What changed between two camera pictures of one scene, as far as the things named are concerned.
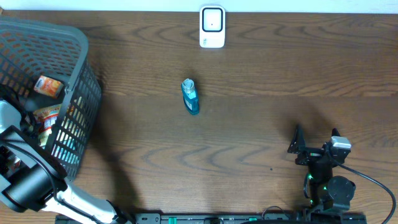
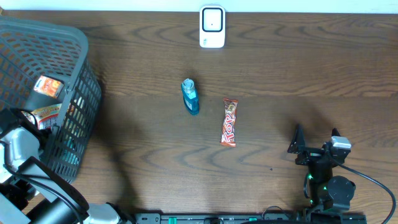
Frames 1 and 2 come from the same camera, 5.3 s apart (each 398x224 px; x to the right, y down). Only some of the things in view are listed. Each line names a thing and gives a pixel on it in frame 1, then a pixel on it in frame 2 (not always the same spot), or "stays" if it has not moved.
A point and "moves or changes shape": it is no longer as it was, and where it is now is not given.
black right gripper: x=297 y=145 stays
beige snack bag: x=46 y=116 moves or changes shape
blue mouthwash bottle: x=190 y=96 stays
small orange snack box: x=50 y=87 stays
